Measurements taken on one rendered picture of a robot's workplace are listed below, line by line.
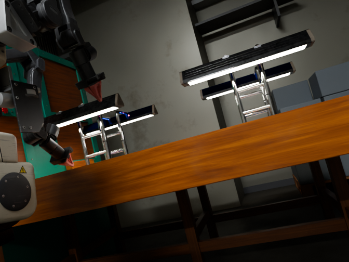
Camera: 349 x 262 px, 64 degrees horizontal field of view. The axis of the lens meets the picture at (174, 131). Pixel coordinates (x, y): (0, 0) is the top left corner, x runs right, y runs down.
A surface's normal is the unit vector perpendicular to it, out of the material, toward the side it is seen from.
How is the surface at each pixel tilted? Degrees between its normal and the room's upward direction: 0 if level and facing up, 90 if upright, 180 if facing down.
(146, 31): 90
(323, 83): 90
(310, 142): 90
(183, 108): 90
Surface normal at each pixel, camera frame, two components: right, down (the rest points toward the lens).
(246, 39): -0.30, -0.01
